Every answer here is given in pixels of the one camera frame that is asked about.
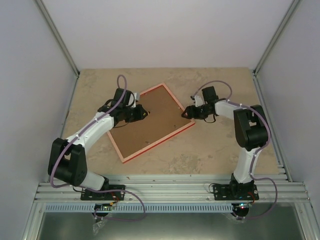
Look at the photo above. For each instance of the aluminium corner post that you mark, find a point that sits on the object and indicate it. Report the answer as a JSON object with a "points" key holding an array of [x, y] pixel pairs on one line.
{"points": [[57, 36], [294, 5]]}

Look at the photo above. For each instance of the red wooden picture frame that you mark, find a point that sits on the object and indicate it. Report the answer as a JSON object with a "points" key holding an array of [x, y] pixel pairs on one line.
{"points": [[160, 143]]}

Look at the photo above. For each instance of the right aluminium corner post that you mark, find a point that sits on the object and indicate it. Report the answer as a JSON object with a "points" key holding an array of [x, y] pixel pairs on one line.
{"points": [[294, 5]]}

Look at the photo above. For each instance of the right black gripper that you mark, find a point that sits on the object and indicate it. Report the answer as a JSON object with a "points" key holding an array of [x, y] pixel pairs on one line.
{"points": [[192, 113]]}

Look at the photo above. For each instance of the aluminium rail platform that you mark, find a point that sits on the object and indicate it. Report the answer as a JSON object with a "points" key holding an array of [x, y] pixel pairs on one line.
{"points": [[179, 188]]}

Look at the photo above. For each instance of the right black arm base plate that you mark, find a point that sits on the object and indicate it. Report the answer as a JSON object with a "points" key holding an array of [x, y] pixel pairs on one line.
{"points": [[223, 192]]}

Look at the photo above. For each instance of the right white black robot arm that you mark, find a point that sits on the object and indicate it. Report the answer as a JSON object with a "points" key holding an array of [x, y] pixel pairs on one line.
{"points": [[252, 134]]}

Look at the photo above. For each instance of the brown frame backing board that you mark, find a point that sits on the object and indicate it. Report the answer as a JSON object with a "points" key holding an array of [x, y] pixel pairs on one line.
{"points": [[155, 120]]}

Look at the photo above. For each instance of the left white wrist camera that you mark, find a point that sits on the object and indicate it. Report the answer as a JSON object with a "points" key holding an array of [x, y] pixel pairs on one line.
{"points": [[136, 98]]}

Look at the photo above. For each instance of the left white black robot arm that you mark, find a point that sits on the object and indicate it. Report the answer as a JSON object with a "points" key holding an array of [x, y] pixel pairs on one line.
{"points": [[68, 157]]}

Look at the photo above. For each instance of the left aluminium corner post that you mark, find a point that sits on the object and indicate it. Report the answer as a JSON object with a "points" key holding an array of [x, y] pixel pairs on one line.
{"points": [[57, 36]]}

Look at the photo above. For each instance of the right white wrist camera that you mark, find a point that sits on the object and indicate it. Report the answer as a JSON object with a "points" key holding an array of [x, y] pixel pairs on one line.
{"points": [[198, 101]]}

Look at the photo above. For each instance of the clear plastic bag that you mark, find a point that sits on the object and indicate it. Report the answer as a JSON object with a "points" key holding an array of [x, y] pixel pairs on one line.
{"points": [[98, 224]]}

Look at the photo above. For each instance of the light blue cable duct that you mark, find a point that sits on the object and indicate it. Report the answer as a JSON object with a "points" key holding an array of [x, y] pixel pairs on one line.
{"points": [[138, 208]]}

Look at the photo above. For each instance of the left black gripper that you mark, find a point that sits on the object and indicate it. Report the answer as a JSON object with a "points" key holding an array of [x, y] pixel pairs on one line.
{"points": [[141, 115]]}

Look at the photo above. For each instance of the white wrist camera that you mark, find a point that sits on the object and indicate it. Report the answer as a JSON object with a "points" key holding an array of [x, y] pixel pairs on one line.
{"points": [[136, 98], [198, 101]]}

